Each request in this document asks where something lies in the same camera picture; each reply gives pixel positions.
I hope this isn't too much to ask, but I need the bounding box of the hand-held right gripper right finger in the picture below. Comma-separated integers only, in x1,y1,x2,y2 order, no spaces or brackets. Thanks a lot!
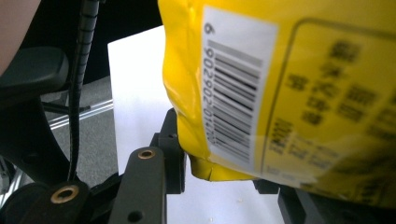
252,178,316,224

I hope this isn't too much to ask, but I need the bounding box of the yellow spout pouch green cap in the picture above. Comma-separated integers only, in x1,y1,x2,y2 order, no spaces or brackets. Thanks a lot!
157,0,396,210

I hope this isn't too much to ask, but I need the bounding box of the metal floor rail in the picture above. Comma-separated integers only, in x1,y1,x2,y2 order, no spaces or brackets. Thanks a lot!
43,98,115,131

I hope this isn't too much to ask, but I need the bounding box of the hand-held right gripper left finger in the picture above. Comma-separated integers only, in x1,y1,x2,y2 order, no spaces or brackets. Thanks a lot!
148,107,188,196

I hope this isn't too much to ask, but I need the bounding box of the black curtain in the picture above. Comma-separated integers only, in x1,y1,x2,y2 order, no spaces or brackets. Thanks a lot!
21,0,164,86

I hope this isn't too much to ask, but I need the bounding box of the left hand-held gripper cable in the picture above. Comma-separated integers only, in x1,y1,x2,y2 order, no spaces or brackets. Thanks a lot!
66,0,102,183

